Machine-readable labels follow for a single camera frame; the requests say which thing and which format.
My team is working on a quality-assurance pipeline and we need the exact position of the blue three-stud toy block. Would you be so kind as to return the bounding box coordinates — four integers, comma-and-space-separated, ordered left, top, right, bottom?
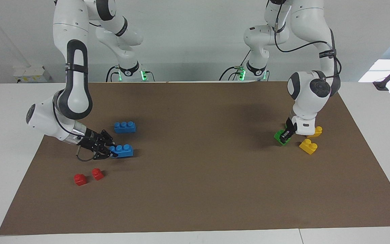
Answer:
109, 144, 134, 159
114, 121, 136, 134

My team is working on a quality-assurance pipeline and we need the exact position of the brown paper table mat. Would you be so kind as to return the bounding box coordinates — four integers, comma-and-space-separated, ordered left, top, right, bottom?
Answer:
0, 81, 390, 235

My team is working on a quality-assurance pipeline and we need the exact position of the thin black looped gripper cable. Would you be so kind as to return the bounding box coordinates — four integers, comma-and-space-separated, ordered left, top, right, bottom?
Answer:
75, 145, 98, 162

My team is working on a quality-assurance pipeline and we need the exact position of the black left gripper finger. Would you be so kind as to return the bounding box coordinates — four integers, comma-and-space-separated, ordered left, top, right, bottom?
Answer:
279, 130, 293, 145
284, 117, 298, 137

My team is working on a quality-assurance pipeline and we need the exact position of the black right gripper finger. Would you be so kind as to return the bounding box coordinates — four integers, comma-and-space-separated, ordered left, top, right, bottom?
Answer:
100, 129, 116, 147
94, 149, 119, 161

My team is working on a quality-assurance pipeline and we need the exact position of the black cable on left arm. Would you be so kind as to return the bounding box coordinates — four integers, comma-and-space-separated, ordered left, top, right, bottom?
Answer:
274, 0, 342, 81

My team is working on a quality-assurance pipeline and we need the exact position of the white wall socket box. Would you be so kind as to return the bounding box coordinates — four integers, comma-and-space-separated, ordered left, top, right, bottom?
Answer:
13, 65, 51, 83

